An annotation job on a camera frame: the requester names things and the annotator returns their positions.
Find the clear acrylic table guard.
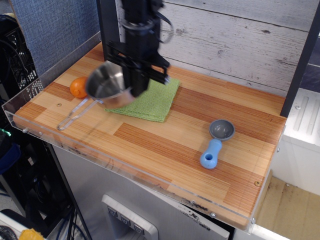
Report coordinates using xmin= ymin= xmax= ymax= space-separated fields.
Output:
xmin=4 ymin=45 xmax=286 ymax=240

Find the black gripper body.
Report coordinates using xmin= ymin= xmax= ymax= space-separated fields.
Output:
xmin=106 ymin=23 xmax=170 ymax=85

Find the orange plastic fruit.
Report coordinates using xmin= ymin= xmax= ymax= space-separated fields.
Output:
xmin=69 ymin=76 xmax=87 ymax=98

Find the yellow object bottom left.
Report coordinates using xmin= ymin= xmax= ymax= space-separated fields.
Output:
xmin=18 ymin=228 xmax=45 ymax=240

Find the black milk crate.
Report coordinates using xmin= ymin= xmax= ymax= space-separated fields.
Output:
xmin=0 ymin=27 xmax=38 ymax=90

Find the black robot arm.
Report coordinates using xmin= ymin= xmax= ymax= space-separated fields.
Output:
xmin=106 ymin=0 xmax=173 ymax=98

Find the blue and grey scoop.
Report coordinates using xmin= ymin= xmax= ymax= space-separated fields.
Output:
xmin=200 ymin=119 xmax=236 ymax=170

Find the silver toy fridge dispenser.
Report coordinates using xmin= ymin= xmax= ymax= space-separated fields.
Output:
xmin=101 ymin=194 xmax=159 ymax=240

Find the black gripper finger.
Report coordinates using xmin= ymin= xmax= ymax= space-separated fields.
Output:
xmin=129 ymin=68 xmax=150 ymax=98

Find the metal pot with wire handle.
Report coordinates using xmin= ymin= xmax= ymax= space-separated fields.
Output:
xmin=57 ymin=61 xmax=136 ymax=131

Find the black right frame post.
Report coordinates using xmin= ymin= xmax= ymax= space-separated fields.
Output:
xmin=280 ymin=1 xmax=320 ymax=118

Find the green cloth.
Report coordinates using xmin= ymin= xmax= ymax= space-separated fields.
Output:
xmin=105 ymin=78 xmax=180 ymax=123

